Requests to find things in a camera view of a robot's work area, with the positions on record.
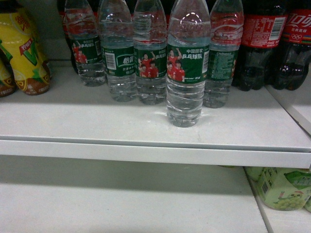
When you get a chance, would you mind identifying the water bottle barcode label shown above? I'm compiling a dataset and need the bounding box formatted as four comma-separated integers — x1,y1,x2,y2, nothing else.
98,0,137,102

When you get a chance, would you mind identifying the yellow lemon tea bottle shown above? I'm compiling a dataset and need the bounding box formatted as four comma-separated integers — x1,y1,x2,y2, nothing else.
0,1,50,96

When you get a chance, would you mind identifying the white lower shelf board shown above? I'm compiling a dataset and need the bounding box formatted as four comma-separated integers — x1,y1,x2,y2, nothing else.
0,156,311,233

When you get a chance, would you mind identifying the white metal shelf board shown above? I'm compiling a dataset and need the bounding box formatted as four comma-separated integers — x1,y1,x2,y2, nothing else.
0,62,311,168

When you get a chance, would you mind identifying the cola bottle far right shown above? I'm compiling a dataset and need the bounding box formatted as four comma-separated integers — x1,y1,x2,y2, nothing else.
272,0,311,91

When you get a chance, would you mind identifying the cola bottle red label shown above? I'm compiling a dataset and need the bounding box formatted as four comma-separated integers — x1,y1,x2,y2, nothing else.
232,0,289,91

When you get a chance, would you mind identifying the water bottle right rear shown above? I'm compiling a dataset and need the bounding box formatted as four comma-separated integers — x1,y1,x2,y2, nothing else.
203,0,244,108

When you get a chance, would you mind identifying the clear water bottle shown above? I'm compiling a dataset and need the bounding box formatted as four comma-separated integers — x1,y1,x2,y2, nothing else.
166,0,211,128

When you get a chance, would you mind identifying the lemon tea bottle left edge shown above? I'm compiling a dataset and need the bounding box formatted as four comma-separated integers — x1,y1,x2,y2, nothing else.
0,40,17,98

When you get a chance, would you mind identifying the water bottle far left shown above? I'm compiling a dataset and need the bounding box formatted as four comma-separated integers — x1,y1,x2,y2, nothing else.
65,0,105,87

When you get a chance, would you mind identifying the green grape drink bottle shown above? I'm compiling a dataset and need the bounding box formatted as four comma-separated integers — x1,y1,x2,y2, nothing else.
257,167,311,211

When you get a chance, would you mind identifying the green drink bottle rear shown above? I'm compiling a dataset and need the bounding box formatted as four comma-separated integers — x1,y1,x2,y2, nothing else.
244,166,263,182

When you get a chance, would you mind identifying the water bottle team label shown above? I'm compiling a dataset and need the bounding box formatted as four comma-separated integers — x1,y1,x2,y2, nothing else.
133,0,167,105

